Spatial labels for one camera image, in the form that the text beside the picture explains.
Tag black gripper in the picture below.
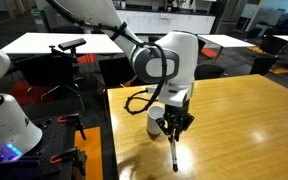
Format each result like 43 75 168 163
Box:
156 101 194 142

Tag white marker with black cap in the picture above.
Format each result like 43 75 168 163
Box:
168 135 178 172

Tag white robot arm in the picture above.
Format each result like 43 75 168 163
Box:
0 0 198 163

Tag white ceramic cup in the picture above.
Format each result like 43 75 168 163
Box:
146 106 165 135

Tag black chair near table right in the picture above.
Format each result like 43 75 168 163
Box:
194 63 225 80

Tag black chair table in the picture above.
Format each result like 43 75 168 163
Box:
194 63 225 80
93 57 135 94

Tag black chair near table left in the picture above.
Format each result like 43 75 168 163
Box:
93 57 135 94

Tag white table middle background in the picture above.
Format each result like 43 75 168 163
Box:
198 34 253 64

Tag orange black clamp upper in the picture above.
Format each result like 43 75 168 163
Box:
57 113 86 140

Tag orange black clamp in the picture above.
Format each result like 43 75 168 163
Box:
57 113 86 140
49 148 86 176

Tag black chair far right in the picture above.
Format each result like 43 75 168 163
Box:
250 58 277 76

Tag orange black clamp lower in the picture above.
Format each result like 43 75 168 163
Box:
49 148 86 176

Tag white kitchen cabinet counter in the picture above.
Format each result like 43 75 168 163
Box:
117 10 215 34

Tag white table left background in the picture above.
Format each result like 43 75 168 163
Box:
1 31 125 55

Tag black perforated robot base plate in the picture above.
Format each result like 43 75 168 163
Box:
0 117 76 180

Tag black camera on tripod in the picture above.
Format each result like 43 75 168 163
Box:
42 38 86 109

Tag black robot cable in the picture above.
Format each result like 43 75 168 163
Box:
45 0 168 116

